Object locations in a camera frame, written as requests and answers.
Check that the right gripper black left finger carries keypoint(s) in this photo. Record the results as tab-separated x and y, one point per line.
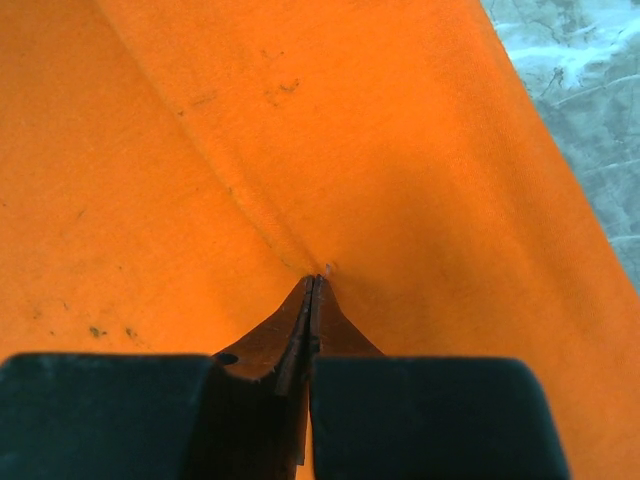
236	414

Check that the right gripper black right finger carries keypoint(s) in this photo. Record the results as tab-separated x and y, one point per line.
422	417

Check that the orange t-shirt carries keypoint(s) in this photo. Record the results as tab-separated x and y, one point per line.
171	169

